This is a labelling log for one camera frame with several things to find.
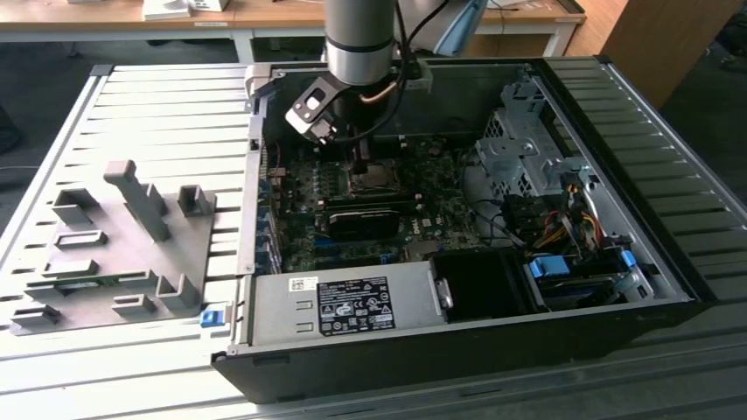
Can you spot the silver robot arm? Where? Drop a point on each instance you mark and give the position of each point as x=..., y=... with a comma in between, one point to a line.
x=358, y=44

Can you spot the CPU socket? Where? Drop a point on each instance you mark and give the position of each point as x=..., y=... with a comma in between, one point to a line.
x=376, y=190

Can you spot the grey case latch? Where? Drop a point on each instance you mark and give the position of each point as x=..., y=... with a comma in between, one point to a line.
x=256, y=83

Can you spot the graphics card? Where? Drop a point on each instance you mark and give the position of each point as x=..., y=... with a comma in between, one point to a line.
x=361, y=225

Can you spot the green motherboard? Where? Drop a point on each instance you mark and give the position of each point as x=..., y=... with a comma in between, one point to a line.
x=442, y=210

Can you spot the metal drive cage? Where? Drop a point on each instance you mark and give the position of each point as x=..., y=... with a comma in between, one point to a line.
x=506, y=162

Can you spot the white box with print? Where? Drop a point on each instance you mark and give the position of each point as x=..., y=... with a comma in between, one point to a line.
x=209, y=4

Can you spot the plain white box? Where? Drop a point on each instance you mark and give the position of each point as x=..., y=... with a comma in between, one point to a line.
x=165, y=11

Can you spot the grey power supply unit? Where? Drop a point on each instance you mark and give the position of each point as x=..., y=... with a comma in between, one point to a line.
x=280, y=315

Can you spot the hard disk in blue carrier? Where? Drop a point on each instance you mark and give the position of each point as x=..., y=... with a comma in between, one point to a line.
x=545, y=266

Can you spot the grey parts rack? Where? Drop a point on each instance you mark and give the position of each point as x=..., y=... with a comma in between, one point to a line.
x=133, y=262

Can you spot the blue plastic clip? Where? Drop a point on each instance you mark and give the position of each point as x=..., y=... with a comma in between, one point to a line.
x=210, y=318

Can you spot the wooden cabinet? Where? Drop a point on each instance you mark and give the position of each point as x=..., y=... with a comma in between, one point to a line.
x=659, y=44

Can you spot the black PC case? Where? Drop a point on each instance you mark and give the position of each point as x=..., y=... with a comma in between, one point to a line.
x=408, y=363

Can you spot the blue plastic latch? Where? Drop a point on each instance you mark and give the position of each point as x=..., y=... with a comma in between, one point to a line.
x=627, y=258

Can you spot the green RAM stick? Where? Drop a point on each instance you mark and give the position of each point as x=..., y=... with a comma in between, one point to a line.
x=86, y=283

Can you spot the dark bag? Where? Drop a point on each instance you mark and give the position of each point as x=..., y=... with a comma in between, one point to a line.
x=732, y=44

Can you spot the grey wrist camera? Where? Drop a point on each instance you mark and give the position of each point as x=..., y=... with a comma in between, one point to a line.
x=309, y=122

